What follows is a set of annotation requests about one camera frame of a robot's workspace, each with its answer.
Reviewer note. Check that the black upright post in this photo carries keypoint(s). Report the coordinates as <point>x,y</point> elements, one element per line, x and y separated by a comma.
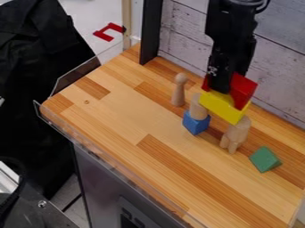
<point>150,29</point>

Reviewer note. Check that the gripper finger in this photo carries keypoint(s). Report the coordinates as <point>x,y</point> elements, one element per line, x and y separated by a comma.
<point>221,77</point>

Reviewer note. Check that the wooden peg figure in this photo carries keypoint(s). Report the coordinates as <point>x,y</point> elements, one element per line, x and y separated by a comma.
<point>179,92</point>

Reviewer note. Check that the wooden arch block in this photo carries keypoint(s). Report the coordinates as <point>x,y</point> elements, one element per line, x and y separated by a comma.
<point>236,133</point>

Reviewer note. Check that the yellow block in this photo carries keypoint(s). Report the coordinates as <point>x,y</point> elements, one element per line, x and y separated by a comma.
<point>221,107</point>

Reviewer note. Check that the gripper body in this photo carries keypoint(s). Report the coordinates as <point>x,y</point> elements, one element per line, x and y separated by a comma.
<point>238,50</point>

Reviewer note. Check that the blue block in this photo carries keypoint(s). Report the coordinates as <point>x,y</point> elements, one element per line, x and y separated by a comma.
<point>195,124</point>

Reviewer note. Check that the black fabric cover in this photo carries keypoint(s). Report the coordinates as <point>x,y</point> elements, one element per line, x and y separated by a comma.
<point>31,74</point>

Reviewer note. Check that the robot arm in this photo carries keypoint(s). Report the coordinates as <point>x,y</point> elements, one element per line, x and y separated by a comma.
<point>234,14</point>

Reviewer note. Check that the red bracket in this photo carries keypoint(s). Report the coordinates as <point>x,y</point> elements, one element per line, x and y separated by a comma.
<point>107,32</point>

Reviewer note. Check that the wooden cylinder block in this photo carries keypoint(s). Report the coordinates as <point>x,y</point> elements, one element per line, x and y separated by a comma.
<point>197,108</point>

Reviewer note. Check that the green block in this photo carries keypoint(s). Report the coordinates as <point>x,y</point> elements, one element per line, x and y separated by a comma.
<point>264,159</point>

